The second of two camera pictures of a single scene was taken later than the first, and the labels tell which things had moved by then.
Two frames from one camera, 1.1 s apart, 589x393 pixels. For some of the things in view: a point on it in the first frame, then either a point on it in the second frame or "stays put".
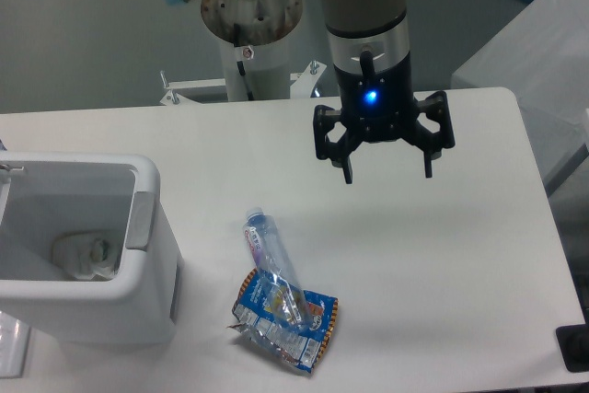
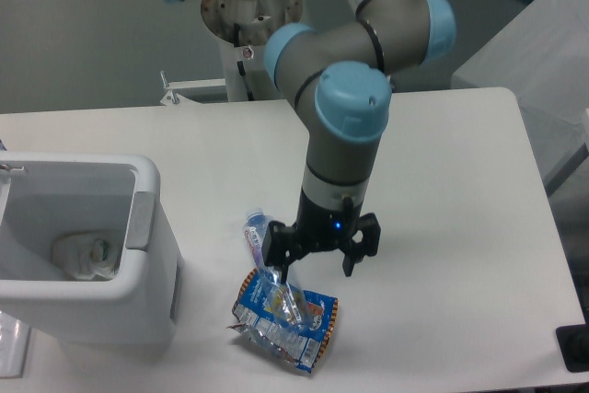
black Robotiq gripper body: x=377 y=106 → x=319 y=227
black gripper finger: x=337 y=153 → x=280 y=247
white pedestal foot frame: x=304 y=87 stays put
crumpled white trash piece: x=84 y=255 stays put
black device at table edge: x=573 y=341 stays put
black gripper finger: x=432 y=144 → x=369 y=225
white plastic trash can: x=44 y=196 stays put
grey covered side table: x=542 y=59 stays put
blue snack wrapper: x=291 y=324 stays put
